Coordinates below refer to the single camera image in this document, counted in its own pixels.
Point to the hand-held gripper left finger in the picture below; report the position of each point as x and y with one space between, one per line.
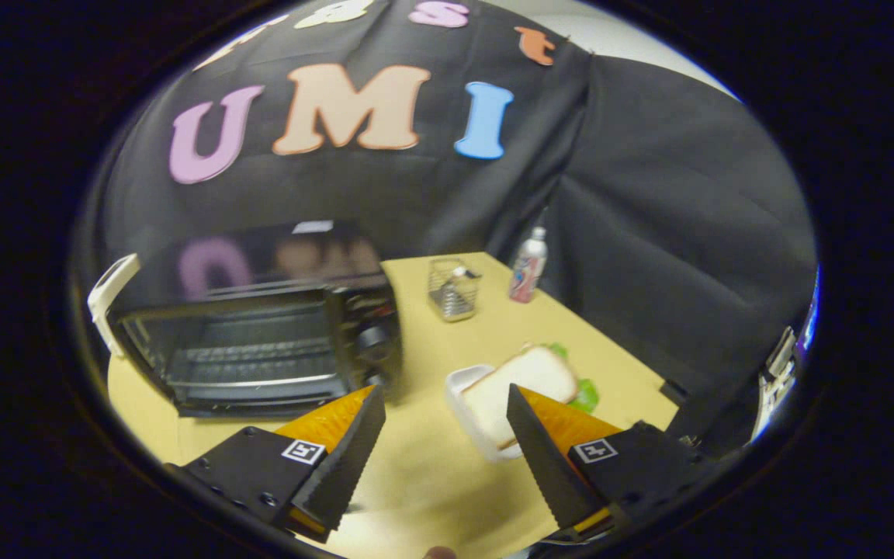
346 458

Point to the white bottle with red label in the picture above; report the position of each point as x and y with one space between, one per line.
528 268

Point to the white rectangular tray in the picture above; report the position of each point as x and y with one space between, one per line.
466 380

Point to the toast and lettuce sandwich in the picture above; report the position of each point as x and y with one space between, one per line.
524 380

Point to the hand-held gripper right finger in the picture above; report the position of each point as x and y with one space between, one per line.
544 458

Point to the black toaster oven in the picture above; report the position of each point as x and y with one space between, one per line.
354 326

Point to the white toaster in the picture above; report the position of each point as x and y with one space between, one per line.
109 291

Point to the black backdrop cloth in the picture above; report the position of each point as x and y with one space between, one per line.
649 194

